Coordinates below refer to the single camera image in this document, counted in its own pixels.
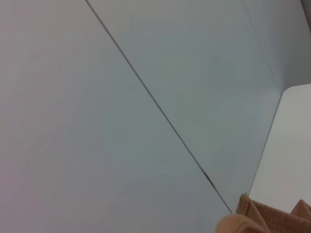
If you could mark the brown woven jute handbag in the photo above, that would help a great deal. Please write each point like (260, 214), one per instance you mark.
(267, 218)

